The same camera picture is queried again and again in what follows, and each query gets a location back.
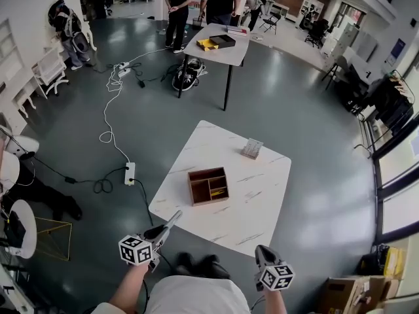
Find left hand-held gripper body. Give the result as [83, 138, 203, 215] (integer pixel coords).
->
[118, 228, 164, 272]

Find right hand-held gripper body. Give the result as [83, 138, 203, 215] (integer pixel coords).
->
[254, 253, 296, 292]

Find brown wooden compartment box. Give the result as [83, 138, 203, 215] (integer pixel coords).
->
[187, 166, 230, 207]

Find person's left forearm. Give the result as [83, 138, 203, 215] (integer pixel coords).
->
[107, 262, 155, 311]

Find person's right forearm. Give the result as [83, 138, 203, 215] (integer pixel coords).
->
[261, 288, 291, 314]

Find brown cardboard box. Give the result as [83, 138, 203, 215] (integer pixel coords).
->
[322, 275, 401, 314]

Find yellow tray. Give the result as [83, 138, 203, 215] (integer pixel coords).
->
[195, 38, 221, 52]

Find person's dark legs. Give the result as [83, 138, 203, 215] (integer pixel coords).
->
[176, 253, 232, 281]

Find white marble table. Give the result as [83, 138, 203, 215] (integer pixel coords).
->
[148, 120, 293, 258]

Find black rectangular case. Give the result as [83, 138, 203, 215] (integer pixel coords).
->
[7, 211, 27, 249]

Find black white backpack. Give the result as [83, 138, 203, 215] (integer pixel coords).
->
[172, 57, 209, 92]

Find white table black legs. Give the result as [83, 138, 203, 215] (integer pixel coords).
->
[176, 23, 251, 112]

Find dark clothes rack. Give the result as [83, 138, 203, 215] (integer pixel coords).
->
[363, 70, 415, 134]

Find white office chair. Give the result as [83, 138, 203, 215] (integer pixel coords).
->
[31, 49, 71, 97]

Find grey chair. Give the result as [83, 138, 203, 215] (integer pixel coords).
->
[321, 56, 352, 92]

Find stack of books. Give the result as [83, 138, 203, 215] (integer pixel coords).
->
[225, 24, 250, 37]

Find black office chair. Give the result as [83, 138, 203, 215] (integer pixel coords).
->
[304, 18, 330, 49]

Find white shelf panel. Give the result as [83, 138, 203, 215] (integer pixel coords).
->
[0, 18, 26, 88]

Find black folding chair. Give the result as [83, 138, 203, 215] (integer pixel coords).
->
[259, 12, 283, 35]

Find black power cable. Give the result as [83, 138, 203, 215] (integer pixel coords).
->
[129, 177, 175, 273]

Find black coiled adapter cable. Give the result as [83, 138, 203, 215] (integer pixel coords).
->
[32, 155, 127, 195]

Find round white table gold frame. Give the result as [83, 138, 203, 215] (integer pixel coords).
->
[4, 199, 73, 262]

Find white power cable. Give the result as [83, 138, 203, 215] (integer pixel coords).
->
[98, 62, 132, 165]

